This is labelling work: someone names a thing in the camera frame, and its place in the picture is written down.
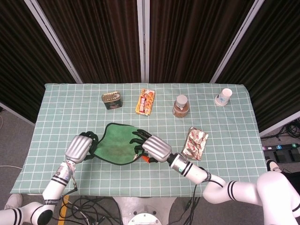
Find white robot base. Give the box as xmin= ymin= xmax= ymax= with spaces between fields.
xmin=112 ymin=196 xmax=176 ymax=225

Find white black shoe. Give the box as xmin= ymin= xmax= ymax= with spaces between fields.
xmin=266 ymin=159 xmax=282 ymax=173

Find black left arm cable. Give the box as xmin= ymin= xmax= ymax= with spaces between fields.
xmin=61 ymin=164 xmax=79 ymax=195

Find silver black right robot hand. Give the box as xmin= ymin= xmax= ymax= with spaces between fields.
xmin=129 ymin=129 xmax=173 ymax=164

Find brown jar with white lid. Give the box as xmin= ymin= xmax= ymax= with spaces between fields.
xmin=172 ymin=94 xmax=189 ymax=118

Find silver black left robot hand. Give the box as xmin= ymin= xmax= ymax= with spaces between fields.
xmin=64 ymin=131 xmax=99 ymax=164

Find dark brown partition panel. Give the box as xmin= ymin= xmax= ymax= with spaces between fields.
xmin=149 ymin=0 xmax=255 ymax=84
xmin=0 ymin=0 xmax=75 ymax=122
xmin=215 ymin=0 xmax=300 ymax=132
xmin=37 ymin=0 xmax=141 ymax=84

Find white paper cups blue flower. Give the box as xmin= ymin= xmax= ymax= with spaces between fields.
xmin=214 ymin=88 xmax=233 ymax=107

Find green cloth with black trim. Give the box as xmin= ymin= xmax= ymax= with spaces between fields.
xmin=90 ymin=122 xmax=147 ymax=166

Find gold red foil snack bag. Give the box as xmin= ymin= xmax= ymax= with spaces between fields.
xmin=181 ymin=127 xmax=209 ymax=161

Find plain white shoe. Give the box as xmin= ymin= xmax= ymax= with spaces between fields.
xmin=4 ymin=193 xmax=23 ymax=210

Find white partition post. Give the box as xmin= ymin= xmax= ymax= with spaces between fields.
xmin=210 ymin=0 xmax=265 ymax=84
xmin=24 ymin=0 xmax=83 ymax=84
xmin=137 ymin=0 xmax=150 ymax=83

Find dark green luncheon meat tin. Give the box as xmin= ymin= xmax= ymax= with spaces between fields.
xmin=101 ymin=91 xmax=123 ymax=111

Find yellow floor tape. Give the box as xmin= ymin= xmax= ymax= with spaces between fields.
xmin=57 ymin=195 xmax=70 ymax=225

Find black floor cable bundle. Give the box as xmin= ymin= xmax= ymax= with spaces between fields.
xmin=52 ymin=195 xmax=124 ymax=225

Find green white checked tablecloth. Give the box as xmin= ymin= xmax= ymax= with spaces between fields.
xmin=10 ymin=83 xmax=270 ymax=197

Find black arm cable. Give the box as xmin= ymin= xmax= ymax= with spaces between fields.
xmin=61 ymin=164 xmax=79 ymax=195
xmin=185 ymin=166 xmax=211 ymax=218

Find black cable tangle by rail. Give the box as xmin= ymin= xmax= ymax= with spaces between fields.
xmin=276 ymin=119 xmax=300 ymax=141

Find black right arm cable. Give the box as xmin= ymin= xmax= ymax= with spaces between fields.
xmin=185 ymin=166 xmax=211 ymax=218

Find black foot pedal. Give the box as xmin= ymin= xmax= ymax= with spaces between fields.
xmin=273 ymin=151 xmax=288 ymax=163
xmin=288 ymin=150 xmax=300 ymax=162

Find orange yellow snack box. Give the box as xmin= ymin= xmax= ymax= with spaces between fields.
xmin=135 ymin=88 xmax=156 ymax=115

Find white partition base rail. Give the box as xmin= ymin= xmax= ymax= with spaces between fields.
xmin=259 ymin=117 xmax=300 ymax=138
xmin=0 ymin=102 xmax=36 ymax=127

